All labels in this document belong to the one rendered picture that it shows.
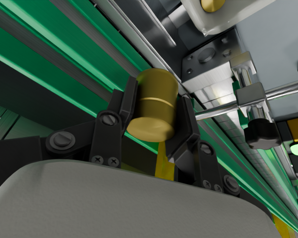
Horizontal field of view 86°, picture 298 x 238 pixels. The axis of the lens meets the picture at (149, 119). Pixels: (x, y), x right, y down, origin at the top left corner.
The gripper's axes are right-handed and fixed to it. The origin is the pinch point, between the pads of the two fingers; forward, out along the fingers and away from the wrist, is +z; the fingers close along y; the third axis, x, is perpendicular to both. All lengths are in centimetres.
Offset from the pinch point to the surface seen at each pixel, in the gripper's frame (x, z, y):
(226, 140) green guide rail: -12.6, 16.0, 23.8
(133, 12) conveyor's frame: 2.3, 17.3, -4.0
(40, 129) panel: -16.8, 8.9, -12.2
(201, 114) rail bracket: -3.1, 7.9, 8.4
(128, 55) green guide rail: -1.6, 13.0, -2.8
